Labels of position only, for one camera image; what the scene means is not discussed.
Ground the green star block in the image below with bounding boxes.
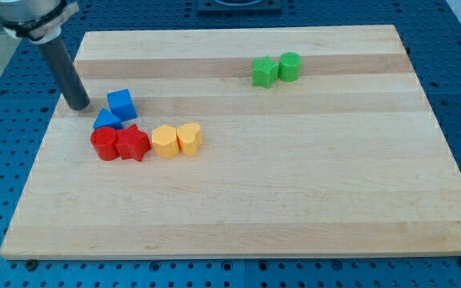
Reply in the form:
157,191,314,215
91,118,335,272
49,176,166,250
252,56,279,89

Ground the red star block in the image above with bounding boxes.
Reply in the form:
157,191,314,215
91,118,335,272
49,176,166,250
115,124,151,162

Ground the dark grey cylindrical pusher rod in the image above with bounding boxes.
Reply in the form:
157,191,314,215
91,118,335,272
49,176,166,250
38,37,90,110

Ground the red cylinder block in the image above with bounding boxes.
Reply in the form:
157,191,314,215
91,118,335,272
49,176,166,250
90,126,119,161

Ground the blue cube block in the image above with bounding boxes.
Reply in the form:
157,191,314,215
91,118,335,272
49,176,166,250
107,89,137,122

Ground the light wooden board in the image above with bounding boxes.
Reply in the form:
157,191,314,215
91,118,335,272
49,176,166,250
0,25,461,260

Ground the green cylinder block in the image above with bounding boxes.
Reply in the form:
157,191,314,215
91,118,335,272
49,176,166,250
279,52,302,82

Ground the yellow heart block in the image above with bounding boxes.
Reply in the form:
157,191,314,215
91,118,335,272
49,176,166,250
177,122,203,156

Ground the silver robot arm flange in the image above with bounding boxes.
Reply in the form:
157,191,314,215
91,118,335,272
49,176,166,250
0,0,80,44

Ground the yellow hexagon block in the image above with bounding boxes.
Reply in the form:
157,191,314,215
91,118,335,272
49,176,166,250
152,125,180,159

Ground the blue triangle block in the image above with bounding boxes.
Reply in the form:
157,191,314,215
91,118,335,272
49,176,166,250
93,109,123,130

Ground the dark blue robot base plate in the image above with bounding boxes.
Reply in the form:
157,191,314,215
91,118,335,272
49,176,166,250
197,0,284,14

